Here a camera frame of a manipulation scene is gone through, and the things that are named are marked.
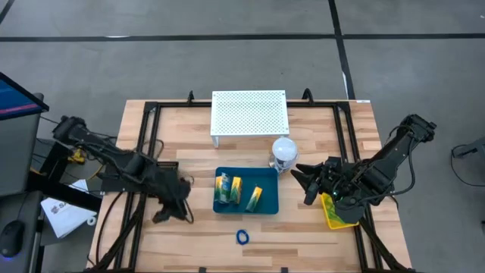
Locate black side desk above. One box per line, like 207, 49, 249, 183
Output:
0, 189, 45, 273

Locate black aluminium table frame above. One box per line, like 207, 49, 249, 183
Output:
86, 88, 418, 273

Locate computer monitor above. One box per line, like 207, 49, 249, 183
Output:
0, 71, 50, 122

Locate white printed paper sheets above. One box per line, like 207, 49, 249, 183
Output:
39, 196, 98, 240

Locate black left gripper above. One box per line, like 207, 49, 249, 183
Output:
150, 170, 194, 224

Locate yellow cable bundle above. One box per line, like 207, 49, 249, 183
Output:
67, 146, 109, 181

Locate yellow plastic basket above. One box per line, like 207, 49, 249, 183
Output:
320, 191, 361, 231

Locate black box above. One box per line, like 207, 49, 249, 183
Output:
36, 142, 73, 177

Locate white lamp power cord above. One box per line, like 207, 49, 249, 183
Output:
271, 157, 293, 175

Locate blue coil key bracelet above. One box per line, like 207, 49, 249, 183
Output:
235, 228, 251, 246

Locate teal plastic tray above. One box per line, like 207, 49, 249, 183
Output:
212, 167, 280, 216

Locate small white paper sheet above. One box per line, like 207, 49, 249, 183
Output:
67, 178, 90, 194

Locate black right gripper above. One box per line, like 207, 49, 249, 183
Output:
290, 155, 350, 206

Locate white perforated metal shelf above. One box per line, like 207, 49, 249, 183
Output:
209, 89, 291, 148

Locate black floor cable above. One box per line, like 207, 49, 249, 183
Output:
449, 143, 485, 188

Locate green silicone wristband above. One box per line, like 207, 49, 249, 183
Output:
325, 196, 343, 225

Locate black computer mouse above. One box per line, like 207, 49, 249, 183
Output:
0, 219, 27, 262

